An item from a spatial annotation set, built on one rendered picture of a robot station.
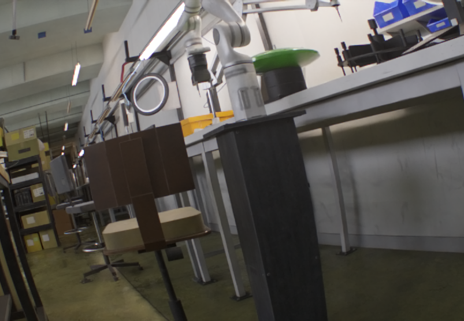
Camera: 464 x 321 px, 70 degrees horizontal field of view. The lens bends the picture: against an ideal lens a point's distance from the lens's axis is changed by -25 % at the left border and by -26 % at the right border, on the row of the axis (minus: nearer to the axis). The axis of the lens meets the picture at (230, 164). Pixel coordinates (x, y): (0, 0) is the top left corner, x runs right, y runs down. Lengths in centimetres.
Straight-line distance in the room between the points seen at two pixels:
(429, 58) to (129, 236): 104
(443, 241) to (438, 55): 148
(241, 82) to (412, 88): 53
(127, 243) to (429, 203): 156
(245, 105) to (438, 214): 136
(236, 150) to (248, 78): 22
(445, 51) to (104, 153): 100
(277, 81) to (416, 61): 65
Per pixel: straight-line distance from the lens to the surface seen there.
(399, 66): 99
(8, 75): 1013
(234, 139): 115
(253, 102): 123
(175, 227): 135
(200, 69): 171
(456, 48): 88
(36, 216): 648
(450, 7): 122
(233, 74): 124
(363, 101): 118
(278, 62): 139
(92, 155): 128
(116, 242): 135
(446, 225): 220
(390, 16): 196
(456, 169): 207
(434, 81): 99
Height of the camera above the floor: 77
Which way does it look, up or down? 1 degrees down
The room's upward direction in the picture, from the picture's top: 13 degrees counter-clockwise
